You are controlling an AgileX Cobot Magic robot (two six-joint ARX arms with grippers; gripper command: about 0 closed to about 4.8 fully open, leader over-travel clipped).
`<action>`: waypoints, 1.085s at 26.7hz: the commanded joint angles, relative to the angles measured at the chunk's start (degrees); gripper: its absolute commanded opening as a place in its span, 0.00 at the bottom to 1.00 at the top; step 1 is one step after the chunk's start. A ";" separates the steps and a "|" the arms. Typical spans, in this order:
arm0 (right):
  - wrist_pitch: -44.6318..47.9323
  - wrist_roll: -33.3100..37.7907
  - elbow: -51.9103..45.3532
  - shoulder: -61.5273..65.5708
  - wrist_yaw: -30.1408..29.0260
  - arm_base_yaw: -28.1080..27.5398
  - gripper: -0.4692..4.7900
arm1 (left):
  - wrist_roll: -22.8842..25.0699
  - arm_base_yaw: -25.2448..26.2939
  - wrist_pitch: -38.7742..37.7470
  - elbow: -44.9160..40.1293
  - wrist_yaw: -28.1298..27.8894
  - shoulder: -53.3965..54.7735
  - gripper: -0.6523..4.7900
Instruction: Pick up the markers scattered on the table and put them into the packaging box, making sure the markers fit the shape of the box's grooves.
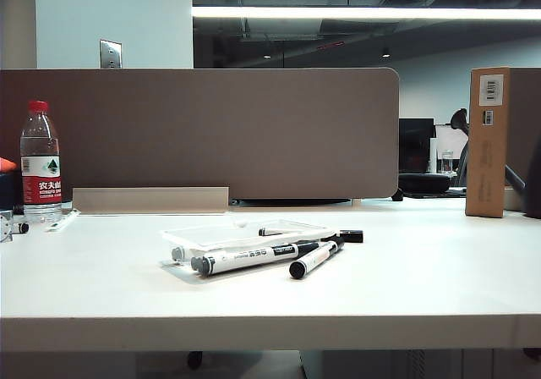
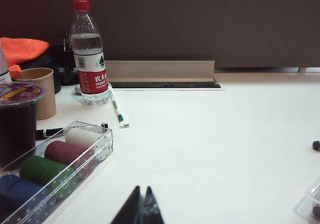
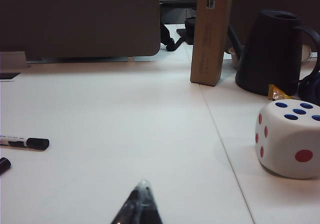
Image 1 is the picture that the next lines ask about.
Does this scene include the metal wall switch plate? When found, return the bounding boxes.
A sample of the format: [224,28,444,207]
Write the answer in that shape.
[99,38,123,69]

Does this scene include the white marker grey end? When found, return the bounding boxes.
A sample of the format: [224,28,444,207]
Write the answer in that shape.
[170,245,199,265]
[190,240,320,277]

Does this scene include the beige metal partition bracket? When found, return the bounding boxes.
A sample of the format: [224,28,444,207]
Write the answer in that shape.
[72,186,231,216]

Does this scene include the clear plastic strip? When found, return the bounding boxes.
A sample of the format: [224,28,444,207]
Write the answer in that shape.
[43,209,82,233]

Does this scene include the clear drinking glass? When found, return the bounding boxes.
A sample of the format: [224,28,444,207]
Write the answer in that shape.
[436,149,460,175]

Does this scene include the tall brown cardboard box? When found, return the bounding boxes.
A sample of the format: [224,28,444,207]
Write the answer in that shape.
[465,66,511,219]

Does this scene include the black computer monitor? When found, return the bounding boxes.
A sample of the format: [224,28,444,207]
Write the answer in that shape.
[398,118,437,173]

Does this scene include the clear water bottle red label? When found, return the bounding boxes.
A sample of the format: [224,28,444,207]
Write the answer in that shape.
[19,100,63,223]

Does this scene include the slim white marker black cap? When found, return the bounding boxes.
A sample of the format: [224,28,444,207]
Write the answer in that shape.
[288,239,345,281]

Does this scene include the dark grey bulky object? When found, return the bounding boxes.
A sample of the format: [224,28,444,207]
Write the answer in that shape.
[504,135,541,220]

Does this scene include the long ceiling light strip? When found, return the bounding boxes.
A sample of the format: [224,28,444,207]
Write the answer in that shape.
[191,5,541,21]

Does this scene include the black round speaker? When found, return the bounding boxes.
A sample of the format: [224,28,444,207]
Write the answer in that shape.
[397,172,451,195]

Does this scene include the short black marker cap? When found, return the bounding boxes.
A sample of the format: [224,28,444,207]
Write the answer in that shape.
[337,228,364,245]

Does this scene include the clear plastic packaging box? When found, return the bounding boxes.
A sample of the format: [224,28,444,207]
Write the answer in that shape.
[160,217,336,266]

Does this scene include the brown desk partition panel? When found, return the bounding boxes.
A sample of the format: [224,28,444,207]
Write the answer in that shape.
[0,68,401,200]

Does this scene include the black office chair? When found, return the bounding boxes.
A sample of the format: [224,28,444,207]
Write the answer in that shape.
[449,107,471,189]

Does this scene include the dark blue bag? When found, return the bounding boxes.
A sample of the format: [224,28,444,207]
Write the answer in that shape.
[0,170,25,216]

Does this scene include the silver metal fixture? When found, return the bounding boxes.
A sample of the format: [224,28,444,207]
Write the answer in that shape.
[0,209,17,244]

